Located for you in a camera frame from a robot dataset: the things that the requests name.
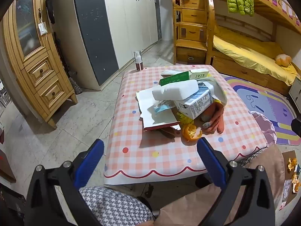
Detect brown cardboard sheet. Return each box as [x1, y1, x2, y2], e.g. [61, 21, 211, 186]
[280, 150, 299, 211]

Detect trash bin with pink bag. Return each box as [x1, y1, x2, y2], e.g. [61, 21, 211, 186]
[249, 111, 277, 151]

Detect white blue milk carton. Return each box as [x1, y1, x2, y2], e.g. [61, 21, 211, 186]
[174, 88, 214, 120]

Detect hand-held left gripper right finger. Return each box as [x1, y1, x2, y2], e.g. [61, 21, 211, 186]
[197, 137, 275, 226]

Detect orange peel piece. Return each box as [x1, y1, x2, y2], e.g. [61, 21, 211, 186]
[292, 172, 301, 192]
[287, 157, 298, 171]

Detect rainbow rug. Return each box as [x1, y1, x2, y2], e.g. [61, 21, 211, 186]
[220, 73, 301, 146]

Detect orange peel half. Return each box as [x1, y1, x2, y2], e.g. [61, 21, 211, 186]
[182, 124, 203, 142]

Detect pink checkered tablecloth table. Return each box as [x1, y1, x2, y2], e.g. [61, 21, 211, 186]
[103, 64, 268, 186]

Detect white printed paper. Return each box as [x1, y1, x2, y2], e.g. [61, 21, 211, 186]
[281, 179, 293, 208]

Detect wooden cabinet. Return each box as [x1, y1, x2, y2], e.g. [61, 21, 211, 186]
[2, 0, 78, 129]

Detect white plastic bag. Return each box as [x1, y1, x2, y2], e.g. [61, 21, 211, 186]
[196, 76, 227, 106]

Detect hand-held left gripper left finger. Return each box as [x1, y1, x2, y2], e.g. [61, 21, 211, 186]
[25, 139, 105, 226]

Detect white spray bottle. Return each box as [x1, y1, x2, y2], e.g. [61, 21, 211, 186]
[134, 50, 144, 71]

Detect orange knit glove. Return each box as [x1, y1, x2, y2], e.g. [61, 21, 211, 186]
[201, 104, 219, 132]
[212, 102, 225, 134]

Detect yellow bed sheet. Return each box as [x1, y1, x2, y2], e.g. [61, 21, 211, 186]
[213, 26, 298, 86]

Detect white tissue packet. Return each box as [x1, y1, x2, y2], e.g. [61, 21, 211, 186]
[152, 79, 200, 102]

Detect yellow foam fruit net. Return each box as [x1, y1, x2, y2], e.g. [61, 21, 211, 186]
[176, 112, 194, 125]

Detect orange plush toy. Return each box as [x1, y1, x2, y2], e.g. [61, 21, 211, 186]
[275, 54, 293, 67]

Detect white carton green print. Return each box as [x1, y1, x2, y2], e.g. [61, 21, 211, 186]
[189, 68, 210, 80]

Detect blue face mask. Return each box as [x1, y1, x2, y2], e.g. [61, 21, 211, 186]
[147, 104, 173, 115]

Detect person's houndstooth trouser leg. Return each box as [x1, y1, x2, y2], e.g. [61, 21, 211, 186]
[79, 186, 154, 226]

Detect white storage box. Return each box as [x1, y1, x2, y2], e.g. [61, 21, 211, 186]
[288, 78, 301, 106]

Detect wooden stair drawers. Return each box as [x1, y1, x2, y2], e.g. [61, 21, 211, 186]
[173, 0, 211, 65]

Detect wooden bunk bed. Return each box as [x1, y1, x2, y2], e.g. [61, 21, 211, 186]
[204, 0, 301, 97]

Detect black hanging bag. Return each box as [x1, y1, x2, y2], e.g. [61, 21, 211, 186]
[45, 0, 55, 24]

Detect grey white wardrobe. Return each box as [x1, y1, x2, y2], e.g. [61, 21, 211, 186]
[50, 0, 161, 91]

